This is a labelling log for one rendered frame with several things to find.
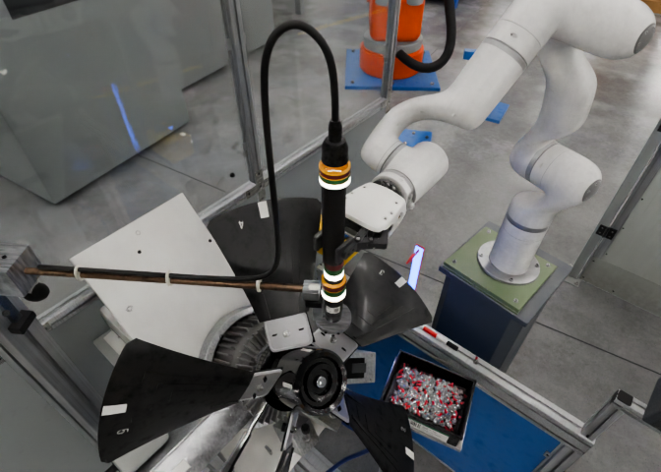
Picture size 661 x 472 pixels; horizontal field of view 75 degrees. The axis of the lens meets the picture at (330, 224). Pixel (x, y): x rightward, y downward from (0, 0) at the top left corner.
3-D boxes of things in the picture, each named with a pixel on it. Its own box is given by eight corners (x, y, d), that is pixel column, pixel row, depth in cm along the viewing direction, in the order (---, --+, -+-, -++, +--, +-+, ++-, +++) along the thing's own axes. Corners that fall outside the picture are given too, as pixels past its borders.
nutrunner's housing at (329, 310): (322, 333, 83) (318, 127, 52) (324, 317, 86) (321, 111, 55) (342, 335, 83) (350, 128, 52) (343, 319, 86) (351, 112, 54)
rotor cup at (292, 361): (280, 425, 86) (317, 443, 76) (241, 371, 83) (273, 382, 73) (327, 373, 94) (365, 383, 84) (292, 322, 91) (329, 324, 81)
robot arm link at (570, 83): (546, 204, 112) (499, 173, 123) (578, 181, 115) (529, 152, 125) (595, 15, 75) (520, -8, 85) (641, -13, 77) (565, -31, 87)
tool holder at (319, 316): (302, 332, 81) (300, 302, 74) (307, 302, 86) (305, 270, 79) (350, 336, 80) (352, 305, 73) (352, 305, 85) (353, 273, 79)
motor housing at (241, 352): (243, 438, 97) (270, 454, 87) (185, 360, 92) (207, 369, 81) (310, 365, 110) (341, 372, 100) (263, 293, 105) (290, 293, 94)
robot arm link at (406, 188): (414, 217, 80) (405, 225, 78) (375, 198, 84) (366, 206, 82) (421, 181, 74) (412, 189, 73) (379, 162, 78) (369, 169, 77)
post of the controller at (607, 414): (579, 434, 107) (616, 398, 93) (583, 424, 109) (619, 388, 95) (592, 442, 105) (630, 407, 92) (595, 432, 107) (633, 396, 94)
